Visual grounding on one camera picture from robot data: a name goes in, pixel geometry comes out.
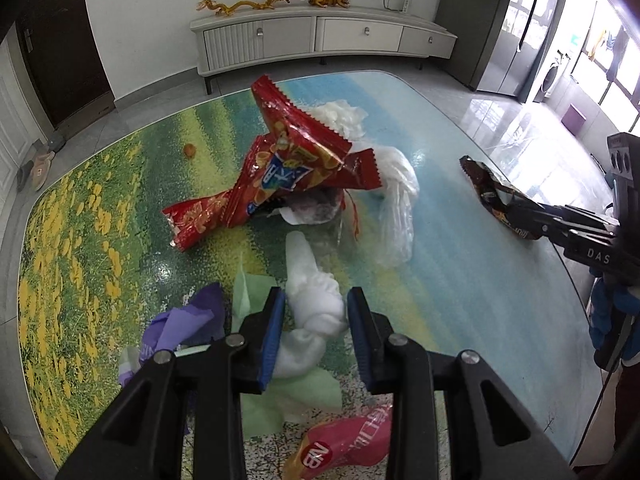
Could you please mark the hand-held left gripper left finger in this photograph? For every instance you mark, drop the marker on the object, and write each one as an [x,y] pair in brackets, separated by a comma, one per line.
[272,340]

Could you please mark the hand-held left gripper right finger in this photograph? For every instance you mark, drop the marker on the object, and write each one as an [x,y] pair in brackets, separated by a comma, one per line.
[357,340]

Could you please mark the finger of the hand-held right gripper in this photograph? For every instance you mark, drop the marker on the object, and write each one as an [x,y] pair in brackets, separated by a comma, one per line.
[545,234]
[550,211]

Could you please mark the white tissue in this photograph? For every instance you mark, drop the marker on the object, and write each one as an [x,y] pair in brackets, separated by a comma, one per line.
[340,117]
[312,285]

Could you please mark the dark brown snack wrapper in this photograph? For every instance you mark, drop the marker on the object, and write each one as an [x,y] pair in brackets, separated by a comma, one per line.
[482,180]

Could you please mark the person's right hand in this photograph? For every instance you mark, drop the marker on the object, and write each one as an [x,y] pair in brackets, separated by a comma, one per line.
[605,310]

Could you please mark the green paper napkin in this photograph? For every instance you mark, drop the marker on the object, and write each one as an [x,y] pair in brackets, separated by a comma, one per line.
[300,395]

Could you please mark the purple crumpled paper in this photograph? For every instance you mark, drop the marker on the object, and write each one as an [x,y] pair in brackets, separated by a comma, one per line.
[185,320]

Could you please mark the purple stool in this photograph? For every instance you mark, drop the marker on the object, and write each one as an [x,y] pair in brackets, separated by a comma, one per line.
[573,119]

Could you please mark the pink snack packet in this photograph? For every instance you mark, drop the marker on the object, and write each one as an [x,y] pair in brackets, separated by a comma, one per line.
[340,445]

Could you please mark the clear plastic bag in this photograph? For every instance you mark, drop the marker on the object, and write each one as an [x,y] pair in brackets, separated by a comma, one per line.
[395,220]

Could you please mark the washing machine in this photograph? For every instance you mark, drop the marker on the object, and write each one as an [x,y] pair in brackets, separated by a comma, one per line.
[554,77]

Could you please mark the long red snack bag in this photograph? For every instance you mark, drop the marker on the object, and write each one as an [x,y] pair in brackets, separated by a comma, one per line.
[215,215]

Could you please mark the grey crumpled plastic film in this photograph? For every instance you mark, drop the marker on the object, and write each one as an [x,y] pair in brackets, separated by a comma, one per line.
[315,207]

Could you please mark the pale green wrapper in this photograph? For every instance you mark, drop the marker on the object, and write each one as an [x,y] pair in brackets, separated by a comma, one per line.
[130,365]

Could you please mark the grey refrigerator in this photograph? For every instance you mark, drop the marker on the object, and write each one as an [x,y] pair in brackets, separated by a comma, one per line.
[500,20]

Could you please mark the small orange object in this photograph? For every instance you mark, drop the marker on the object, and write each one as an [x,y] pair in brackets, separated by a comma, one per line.
[189,150]

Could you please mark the beige slipper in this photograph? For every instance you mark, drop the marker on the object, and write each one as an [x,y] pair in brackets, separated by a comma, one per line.
[42,170]

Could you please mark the grey-green slipper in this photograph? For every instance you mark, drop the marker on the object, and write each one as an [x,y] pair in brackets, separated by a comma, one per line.
[56,142]

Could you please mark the grey slipper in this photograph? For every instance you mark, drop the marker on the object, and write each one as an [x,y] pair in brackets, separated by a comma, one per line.
[24,177]

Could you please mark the white TV cabinet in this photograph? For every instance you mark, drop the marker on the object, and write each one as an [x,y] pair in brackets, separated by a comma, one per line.
[280,35]

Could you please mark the orange tiger figurine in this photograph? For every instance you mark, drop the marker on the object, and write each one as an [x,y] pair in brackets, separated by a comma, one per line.
[322,0]

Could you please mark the long yellow dragon figurine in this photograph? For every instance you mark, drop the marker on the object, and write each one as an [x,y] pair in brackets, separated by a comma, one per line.
[225,7]

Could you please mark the dark brown door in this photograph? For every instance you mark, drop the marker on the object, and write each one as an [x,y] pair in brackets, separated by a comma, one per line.
[60,35]

